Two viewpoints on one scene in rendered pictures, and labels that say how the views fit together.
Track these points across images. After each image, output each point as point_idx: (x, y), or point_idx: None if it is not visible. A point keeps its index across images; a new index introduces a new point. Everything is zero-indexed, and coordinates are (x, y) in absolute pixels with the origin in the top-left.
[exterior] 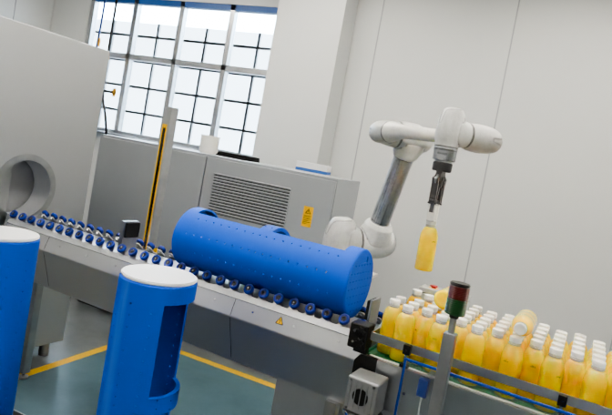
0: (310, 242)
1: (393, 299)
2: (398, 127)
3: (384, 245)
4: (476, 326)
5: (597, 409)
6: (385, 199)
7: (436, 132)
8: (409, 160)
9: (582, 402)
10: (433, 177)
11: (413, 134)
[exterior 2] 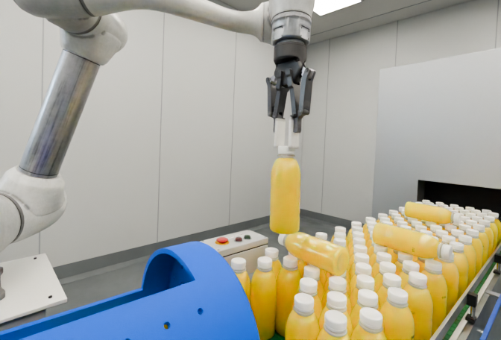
0: (54, 334)
1: (340, 320)
2: None
3: (58, 206)
4: (422, 276)
5: (474, 285)
6: (57, 131)
7: None
8: (102, 62)
9: (471, 288)
10: (309, 69)
11: None
